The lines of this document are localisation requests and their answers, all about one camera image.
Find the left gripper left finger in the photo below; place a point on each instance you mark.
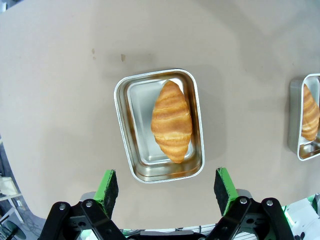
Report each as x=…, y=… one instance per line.
x=105, y=195

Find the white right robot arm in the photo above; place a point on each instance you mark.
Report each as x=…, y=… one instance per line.
x=302, y=215

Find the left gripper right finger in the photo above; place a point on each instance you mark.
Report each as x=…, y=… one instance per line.
x=225, y=192

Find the golden croissant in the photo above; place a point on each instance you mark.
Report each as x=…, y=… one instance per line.
x=311, y=115
x=171, y=122

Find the stainless steel food container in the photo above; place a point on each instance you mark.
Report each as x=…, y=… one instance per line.
x=295, y=120
x=136, y=125

